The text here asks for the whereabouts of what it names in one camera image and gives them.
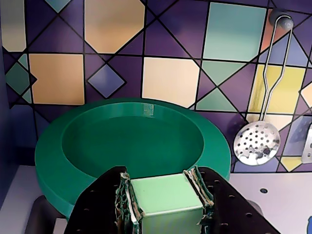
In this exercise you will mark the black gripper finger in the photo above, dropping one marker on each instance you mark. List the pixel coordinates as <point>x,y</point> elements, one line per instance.
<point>231,209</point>
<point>97,207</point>

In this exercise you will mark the metal perforated skimmer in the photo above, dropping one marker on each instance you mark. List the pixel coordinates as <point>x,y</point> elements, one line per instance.
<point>256,141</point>

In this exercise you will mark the metal slotted spatula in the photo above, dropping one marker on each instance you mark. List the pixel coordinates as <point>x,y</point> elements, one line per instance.
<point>307,146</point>

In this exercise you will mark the grey wall hook peg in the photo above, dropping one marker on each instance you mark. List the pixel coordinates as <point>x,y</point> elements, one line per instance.
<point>284,20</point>

